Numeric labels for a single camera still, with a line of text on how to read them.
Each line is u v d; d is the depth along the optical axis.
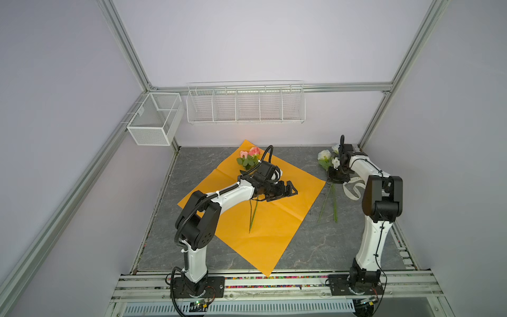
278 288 0.75
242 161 1.10
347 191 1.00
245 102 0.99
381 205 0.57
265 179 0.72
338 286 0.74
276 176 0.81
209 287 0.73
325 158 1.12
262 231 0.89
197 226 0.49
